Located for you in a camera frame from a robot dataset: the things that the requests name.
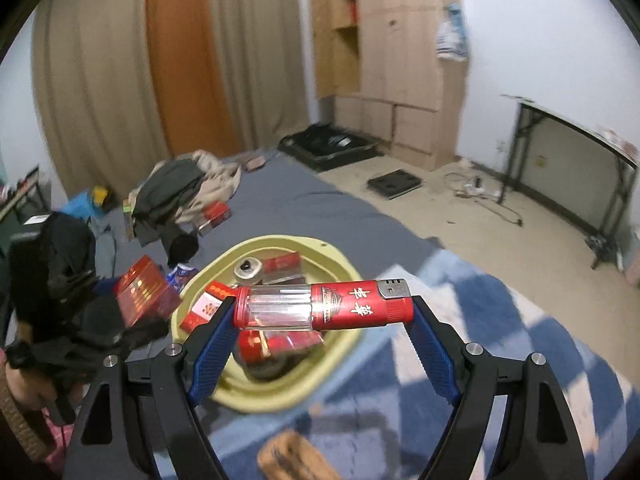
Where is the wooden wardrobe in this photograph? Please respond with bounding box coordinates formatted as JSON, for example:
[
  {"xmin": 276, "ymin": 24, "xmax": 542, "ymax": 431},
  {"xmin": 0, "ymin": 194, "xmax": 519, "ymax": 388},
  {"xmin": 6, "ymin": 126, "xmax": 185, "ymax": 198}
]
[{"xmin": 307, "ymin": 0, "xmax": 468, "ymax": 171}]

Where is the white power strip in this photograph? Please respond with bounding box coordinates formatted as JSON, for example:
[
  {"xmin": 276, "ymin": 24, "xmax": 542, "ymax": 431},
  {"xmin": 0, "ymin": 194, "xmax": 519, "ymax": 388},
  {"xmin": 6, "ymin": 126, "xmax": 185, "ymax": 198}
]
[{"xmin": 462, "ymin": 180, "xmax": 501, "ymax": 198}]

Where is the red gold cigarette box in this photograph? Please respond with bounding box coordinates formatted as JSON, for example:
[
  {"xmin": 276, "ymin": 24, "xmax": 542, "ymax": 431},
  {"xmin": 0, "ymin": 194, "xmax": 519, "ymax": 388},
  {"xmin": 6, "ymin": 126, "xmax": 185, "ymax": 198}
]
[{"xmin": 112, "ymin": 255, "xmax": 183, "ymax": 328}]

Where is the beige tin with black heart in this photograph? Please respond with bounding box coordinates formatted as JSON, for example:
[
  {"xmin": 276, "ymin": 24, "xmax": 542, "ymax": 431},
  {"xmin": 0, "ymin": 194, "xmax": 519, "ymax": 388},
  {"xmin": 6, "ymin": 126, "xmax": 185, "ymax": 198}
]
[{"xmin": 233, "ymin": 257, "xmax": 263, "ymax": 285}]

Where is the beige curtain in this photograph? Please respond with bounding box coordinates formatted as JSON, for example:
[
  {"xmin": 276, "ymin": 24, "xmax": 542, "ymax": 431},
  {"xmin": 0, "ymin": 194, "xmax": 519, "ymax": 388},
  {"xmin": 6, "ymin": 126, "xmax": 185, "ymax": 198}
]
[{"xmin": 31, "ymin": 0, "xmax": 311, "ymax": 196}]

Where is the blue checkered blanket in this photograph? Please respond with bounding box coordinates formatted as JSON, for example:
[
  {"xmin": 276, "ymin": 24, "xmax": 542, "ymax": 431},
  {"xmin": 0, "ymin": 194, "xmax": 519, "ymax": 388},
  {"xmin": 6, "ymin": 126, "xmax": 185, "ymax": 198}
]
[{"xmin": 200, "ymin": 247, "xmax": 640, "ymax": 480}]

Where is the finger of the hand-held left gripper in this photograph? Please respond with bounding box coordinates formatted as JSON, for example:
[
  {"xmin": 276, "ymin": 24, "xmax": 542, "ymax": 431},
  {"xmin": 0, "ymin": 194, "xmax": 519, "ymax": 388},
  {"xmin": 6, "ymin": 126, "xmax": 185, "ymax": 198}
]
[{"xmin": 97, "ymin": 292, "xmax": 173, "ymax": 356}]

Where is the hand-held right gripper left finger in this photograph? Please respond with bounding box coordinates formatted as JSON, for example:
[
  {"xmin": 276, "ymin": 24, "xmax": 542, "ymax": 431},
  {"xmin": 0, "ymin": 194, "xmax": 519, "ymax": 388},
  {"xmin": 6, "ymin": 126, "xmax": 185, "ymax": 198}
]
[{"xmin": 60, "ymin": 296, "xmax": 238, "ymax": 480}]

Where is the beige garment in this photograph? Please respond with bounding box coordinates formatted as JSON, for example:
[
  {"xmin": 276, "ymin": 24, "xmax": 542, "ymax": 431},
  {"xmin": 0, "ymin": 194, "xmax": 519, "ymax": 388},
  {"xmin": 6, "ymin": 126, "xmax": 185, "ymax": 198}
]
[{"xmin": 192, "ymin": 150, "xmax": 243, "ymax": 211}]

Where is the black jacket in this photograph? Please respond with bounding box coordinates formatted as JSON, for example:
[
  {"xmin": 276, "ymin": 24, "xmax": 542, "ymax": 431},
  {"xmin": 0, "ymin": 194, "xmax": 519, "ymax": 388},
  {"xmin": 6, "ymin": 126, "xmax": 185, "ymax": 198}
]
[{"xmin": 7, "ymin": 212, "xmax": 98, "ymax": 306}]

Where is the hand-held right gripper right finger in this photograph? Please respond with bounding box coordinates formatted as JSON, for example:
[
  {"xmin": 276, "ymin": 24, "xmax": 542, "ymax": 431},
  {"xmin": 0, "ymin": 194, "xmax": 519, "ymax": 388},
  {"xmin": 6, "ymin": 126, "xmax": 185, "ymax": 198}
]
[{"xmin": 407, "ymin": 295, "xmax": 591, "ymax": 480}]

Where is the dark clothes pile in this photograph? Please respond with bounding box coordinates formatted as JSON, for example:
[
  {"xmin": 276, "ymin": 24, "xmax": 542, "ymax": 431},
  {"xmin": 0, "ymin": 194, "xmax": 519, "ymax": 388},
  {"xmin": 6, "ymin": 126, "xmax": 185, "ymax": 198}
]
[{"xmin": 127, "ymin": 159, "xmax": 206, "ymax": 246}]

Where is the person's left forearm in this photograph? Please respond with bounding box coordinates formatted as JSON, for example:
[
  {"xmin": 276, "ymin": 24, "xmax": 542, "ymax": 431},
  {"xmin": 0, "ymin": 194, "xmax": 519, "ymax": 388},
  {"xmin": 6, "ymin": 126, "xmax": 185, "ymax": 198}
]
[{"xmin": 0, "ymin": 340, "xmax": 56, "ymax": 461}]

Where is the blue bag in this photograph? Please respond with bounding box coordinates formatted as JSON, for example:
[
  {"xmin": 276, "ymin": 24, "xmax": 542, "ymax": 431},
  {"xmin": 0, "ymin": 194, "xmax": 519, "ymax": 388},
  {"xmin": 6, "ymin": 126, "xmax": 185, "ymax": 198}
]
[{"xmin": 62, "ymin": 187, "xmax": 126, "ymax": 226}]

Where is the red white cigarette box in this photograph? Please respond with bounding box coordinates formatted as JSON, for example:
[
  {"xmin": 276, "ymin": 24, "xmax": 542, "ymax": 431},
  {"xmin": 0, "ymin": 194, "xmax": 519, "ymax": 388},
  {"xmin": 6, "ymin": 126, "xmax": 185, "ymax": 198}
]
[{"xmin": 177, "ymin": 282, "xmax": 236, "ymax": 333}]

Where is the red clear lighter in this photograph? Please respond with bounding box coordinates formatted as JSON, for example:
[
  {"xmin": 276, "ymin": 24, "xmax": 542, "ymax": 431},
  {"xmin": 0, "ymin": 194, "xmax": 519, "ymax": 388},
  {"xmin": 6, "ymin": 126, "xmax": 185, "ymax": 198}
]
[{"xmin": 232, "ymin": 279, "xmax": 416, "ymax": 333}]

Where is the blue snack packet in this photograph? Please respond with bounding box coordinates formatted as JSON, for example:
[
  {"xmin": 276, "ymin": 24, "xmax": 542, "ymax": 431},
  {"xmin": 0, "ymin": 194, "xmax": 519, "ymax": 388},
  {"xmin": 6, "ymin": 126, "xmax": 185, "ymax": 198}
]
[{"xmin": 167, "ymin": 262, "xmax": 196, "ymax": 291}]

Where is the black floor scale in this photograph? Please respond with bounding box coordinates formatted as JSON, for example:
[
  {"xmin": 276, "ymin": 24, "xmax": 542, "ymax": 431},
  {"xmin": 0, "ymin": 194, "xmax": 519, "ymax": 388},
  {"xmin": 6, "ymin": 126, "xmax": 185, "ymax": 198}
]
[{"xmin": 367, "ymin": 170, "xmax": 421, "ymax": 200}]

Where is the black folding table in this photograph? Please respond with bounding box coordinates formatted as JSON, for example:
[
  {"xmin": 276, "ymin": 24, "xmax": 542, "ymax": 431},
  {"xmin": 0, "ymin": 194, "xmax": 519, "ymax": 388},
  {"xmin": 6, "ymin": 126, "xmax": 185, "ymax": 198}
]
[{"xmin": 500, "ymin": 92, "xmax": 640, "ymax": 271}]

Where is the red silver cigarette box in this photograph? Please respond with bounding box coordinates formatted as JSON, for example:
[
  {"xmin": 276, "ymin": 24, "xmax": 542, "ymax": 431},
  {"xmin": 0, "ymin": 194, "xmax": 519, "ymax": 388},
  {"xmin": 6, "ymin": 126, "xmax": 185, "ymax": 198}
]
[{"xmin": 260, "ymin": 252, "xmax": 307, "ymax": 286}]

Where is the orange curtain panel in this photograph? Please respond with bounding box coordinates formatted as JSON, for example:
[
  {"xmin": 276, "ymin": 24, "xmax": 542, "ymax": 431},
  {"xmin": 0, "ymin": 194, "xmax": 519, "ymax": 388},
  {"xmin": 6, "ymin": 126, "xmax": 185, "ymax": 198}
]
[{"xmin": 145, "ymin": 0, "xmax": 243, "ymax": 158}]

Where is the red box on bed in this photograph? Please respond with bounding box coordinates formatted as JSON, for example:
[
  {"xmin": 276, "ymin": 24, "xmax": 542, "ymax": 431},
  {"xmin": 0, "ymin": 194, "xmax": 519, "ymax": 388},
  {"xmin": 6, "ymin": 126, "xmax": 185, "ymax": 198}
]
[{"xmin": 195, "ymin": 201, "xmax": 233, "ymax": 236}]

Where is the black tray on floor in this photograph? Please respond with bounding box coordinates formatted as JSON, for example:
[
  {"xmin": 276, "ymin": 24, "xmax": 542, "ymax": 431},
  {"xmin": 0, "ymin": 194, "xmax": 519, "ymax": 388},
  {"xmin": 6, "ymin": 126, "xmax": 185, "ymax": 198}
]
[{"xmin": 277, "ymin": 122, "xmax": 381, "ymax": 171}]

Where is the yellow plastic basin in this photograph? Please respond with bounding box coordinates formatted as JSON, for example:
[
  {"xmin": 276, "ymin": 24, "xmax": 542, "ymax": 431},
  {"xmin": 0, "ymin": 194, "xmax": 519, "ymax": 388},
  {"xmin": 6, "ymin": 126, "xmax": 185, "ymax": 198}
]
[{"xmin": 171, "ymin": 235, "xmax": 362, "ymax": 414}]

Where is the hanging white plastic bag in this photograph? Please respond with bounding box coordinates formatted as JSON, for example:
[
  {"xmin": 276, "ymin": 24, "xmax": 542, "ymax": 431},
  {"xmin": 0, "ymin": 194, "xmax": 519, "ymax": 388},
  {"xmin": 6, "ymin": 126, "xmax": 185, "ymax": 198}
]
[{"xmin": 436, "ymin": 2, "xmax": 471, "ymax": 61}]

